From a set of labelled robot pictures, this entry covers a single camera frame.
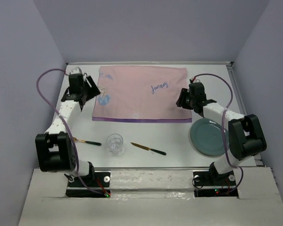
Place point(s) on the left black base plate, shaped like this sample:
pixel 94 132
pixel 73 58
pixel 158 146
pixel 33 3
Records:
pixel 97 187

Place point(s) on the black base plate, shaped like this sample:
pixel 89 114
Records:
pixel 205 186
pixel 97 187

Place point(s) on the teal ceramic plate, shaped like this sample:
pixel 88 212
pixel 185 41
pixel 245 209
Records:
pixel 206 137

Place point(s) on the clear drinking glass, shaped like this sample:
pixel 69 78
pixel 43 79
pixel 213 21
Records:
pixel 115 144

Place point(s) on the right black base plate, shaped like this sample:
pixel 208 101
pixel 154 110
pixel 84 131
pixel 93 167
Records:
pixel 205 186

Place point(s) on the pink cloth placemat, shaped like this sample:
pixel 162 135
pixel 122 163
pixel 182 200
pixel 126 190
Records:
pixel 145 94

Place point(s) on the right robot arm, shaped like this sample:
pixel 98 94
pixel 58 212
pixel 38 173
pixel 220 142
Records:
pixel 242 135

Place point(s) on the gold fork black handle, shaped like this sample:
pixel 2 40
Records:
pixel 87 142

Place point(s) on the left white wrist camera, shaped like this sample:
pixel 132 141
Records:
pixel 75 71

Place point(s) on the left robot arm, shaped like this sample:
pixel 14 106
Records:
pixel 56 149

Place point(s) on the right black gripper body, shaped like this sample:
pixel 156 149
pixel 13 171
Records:
pixel 192 100

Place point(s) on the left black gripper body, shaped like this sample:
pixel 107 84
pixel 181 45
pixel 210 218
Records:
pixel 82 91

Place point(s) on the gold knife black handle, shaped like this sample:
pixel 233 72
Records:
pixel 148 149

